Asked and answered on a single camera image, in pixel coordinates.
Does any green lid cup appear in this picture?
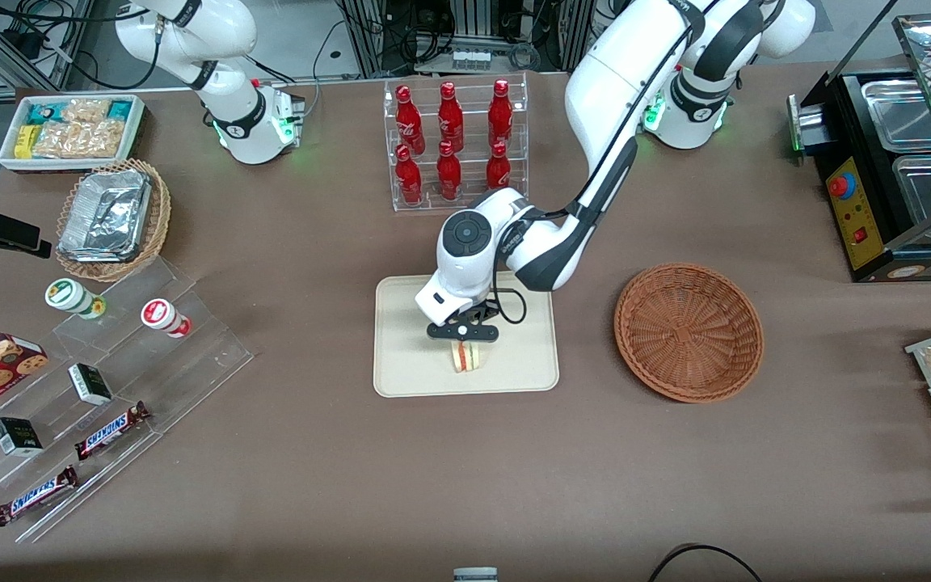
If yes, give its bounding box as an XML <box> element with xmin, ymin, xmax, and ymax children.
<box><xmin>44</xmin><ymin>278</ymin><xmax>107</xmax><ymax>320</ymax></box>

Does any clear acrylic bottle rack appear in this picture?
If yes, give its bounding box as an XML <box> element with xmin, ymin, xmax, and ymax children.
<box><xmin>383</xmin><ymin>72</ymin><xmax>529</xmax><ymax>213</ymax></box>

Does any brown round wicker basket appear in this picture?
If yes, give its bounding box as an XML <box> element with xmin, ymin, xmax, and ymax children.
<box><xmin>613</xmin><ymin>263</ymin><xmax>765</xmax><ymax>403</ymax></box>

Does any light wicker basket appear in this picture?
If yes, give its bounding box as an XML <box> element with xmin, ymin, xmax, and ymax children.
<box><xmin>56</xmin><ymin>158</ymin><xmax>172</xmax><ymax>283</ymax></box>

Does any white rectangular snack bin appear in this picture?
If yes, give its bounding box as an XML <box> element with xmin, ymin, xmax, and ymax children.
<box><xmin>0</xmin><ymin>95</ymin><xmax>147</xmax><ymax>173</ymax></box>

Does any snickers bar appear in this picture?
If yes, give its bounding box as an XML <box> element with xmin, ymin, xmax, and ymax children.
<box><xmin>0</xmin><ymin>465</ymin><xmax>80</xmax><ymax>527</ymax></box>
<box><xmin>74</xmin><ymin>401</ymin><xmax>151</xmax><ymax>462</ymax></box>

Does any clear bag of crackers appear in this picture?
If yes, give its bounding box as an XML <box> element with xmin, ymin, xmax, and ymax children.
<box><xmin>78</xmin><ymin>120</ymin><xmax>127</xmax><ymax>158</ymax></box>
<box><xmin>63</xmin><ymin>99</ymin><xmax>113</xmax><ymax>124</ymax></box>
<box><xmin>32</xmin><ymin>121</ymin><xmax>82</xmax><ymax>158</ymax></box>

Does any black floor cable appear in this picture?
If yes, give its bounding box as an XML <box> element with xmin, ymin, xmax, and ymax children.
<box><xmin>647</xmin><ymin>544</ymin><xmax>765</xmax><ymax>582</ymax></box>

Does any triangular sandwich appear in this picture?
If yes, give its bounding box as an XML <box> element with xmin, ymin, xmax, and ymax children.
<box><xmin>451</xmin><ymin>339</ymin><xmax>484</xmax><ymax>373</ymax></box>

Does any black camera on mount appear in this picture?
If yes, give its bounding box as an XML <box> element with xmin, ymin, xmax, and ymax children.
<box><xmin>0</xmin><ymin>202</ymin><xmax>53</xmax><ymax>261</ymax></box>

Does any cream plastic tray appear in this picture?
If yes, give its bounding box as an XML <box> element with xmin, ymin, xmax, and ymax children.
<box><xmin>373</xmin><ymin>270</ymin><xmax>560</xmax><ymax>399</ymax></box>

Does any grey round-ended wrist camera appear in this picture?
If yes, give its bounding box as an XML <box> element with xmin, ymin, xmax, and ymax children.
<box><xmin>426</xmin><ymin>322</ymin><xmax>499</xmax><ymax>342</ymax></box>

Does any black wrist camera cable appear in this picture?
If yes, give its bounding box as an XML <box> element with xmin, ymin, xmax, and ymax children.
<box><xmin>482</xmin><ymin>8</ymin><xmax>705</xmax><ymax>326</ymax></box>

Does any aluminium frame rack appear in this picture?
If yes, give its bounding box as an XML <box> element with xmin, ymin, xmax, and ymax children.
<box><xmin>335</xmin><ymin>0</ymin><xmax>620</xmax><ymax>79</ymax></box>

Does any silver foil container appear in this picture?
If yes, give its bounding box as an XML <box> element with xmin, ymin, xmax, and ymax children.
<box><xmin>58</xmin><ymin>169</ymin><xmax>153</xmax><ymax>264</ymax></box>

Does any clear acrylic stepped shelf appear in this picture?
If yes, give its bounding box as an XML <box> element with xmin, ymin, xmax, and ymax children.
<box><xmin>0</xmin><ymin>257</ymin><xmax>255</xmax><ymax>544</ymax></box>

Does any small dark box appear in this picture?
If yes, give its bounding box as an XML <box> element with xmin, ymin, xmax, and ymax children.
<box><xmin>0</xmin><ymin>417</ymin><xmax>44</xmax><ymax>458</ymax></box>
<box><xmin>68</xmin><ymin>363</ymin><xmax>113</xmax><ymax>406</ymax></box>

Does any red lid cup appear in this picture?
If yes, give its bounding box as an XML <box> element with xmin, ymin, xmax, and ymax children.
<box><xmin>141</xmin><ymin>298</ymin><xmax>192</xmax><ymax>339</ymax></box>

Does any red cola bottle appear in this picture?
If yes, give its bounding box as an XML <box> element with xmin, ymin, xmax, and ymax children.
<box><xmin>437</xmin><ymin>82</ymin><xmax>465</xmax><ymax>153</ymax></box>
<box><xmin>394</xmin><ymin>145</ymin><xmax>423</xmax><ymax>205</ymax></box>
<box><xmin>486</xmin><ymin>141</ymin><xmax>512</xmax><ymax>192</ymax></box>
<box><xmin>487</xmin><ymin>78</ymin><xmax>514</xmax><ymax>149</ymax></box>
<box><xmin>395</xmin><ymin>85</ymin><xmax>426</xmax><ymax>156</ymax></box>
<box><xmin>436</xmin><ymin>141</ymin><xmax>462</xmax><ymax>201</ymax></box>

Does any black food warmer cabinet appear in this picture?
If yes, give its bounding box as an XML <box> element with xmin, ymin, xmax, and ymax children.
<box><xmin>787</xmin><ymin>0</ymin><xmax>931</xmax><ymax>283</ymax></box>

